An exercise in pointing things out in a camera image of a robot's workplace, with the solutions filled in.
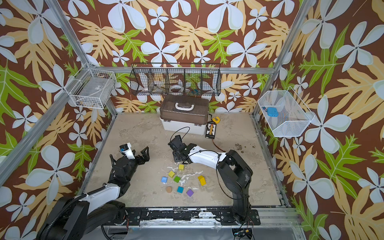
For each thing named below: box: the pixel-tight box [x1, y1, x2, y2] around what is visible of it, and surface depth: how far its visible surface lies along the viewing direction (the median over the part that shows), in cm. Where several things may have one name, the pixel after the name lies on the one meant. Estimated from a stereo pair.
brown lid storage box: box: [159, 95, 210, 135], surface depth 98 cm
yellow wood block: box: [198, 175, 207, 186], surface depth 87 cm
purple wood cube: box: [186, 189, 194, 197], surface depth 84 cm
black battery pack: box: [205, 121, 217, 139], surface depth 110 cm
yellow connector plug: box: [212, 116, 221, 124], surface depth 117 cm
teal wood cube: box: [177, 186, 184, 194], surface depth 85 cm
